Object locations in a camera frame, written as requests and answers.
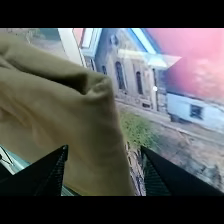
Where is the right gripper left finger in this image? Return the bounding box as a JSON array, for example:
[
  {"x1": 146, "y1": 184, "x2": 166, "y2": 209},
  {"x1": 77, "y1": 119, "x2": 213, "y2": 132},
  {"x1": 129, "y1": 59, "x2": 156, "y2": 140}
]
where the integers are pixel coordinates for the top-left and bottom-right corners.
[{"x1": 0, "y1": 144, "x2": 70, "y2": 197}]

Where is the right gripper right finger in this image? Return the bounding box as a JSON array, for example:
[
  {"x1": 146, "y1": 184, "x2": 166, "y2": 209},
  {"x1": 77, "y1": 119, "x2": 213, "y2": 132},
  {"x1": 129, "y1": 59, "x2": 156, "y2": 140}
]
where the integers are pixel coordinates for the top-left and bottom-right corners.
[{"x1": 139, "y1": 145, "x2": 224, "y2": 197}]

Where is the brown garment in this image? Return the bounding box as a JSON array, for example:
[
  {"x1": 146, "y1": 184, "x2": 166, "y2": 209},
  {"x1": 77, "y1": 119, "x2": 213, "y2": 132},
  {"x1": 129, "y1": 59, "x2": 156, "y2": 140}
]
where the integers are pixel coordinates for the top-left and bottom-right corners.
[{"x1": 0, "y1": 32, "x2": 138, "y2": 197}]

